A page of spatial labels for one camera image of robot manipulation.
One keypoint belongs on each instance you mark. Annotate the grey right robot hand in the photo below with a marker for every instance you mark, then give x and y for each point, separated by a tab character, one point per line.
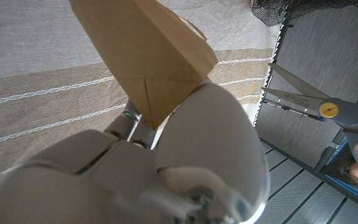
135	180

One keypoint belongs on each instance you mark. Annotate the brown paper bag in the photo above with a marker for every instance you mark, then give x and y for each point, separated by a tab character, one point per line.
148	53

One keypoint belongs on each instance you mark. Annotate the black mesh netting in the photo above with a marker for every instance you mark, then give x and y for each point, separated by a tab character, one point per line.
275	11

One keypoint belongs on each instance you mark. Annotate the striped beige curtain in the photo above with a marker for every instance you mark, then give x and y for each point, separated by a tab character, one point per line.
42	77

